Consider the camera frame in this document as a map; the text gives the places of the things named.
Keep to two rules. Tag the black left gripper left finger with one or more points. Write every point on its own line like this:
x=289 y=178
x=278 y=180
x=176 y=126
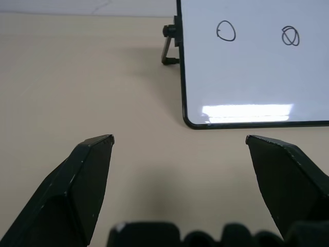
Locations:
x=72 y=185

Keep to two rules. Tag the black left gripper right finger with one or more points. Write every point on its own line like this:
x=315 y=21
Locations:
x=285 y=180

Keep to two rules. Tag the white board with black frame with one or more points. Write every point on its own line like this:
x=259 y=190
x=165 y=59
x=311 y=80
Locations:
x=244 y=77

